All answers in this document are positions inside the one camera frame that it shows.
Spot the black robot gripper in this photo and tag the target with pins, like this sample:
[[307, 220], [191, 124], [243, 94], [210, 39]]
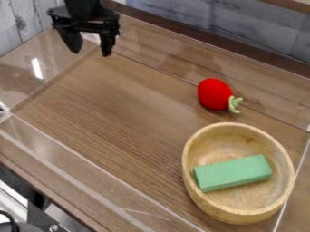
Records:
[[101, 22]]

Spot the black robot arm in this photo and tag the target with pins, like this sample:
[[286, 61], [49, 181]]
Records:
[[85, 16]]

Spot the green rectangular block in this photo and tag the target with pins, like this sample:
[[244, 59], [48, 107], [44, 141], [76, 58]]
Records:
[[232, 173]]

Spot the wooden bowl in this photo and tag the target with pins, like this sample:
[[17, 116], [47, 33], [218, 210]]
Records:
[[252, 202]]

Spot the black metal bracket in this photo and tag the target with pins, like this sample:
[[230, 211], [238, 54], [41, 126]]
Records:
[[39, 219]]

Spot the clear acrylic tray enclosure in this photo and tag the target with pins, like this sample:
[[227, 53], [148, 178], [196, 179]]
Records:
[[96, 126]]

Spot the red knitted strawberry toy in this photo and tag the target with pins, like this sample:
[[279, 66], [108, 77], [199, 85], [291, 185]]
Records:
[[216, 97]]

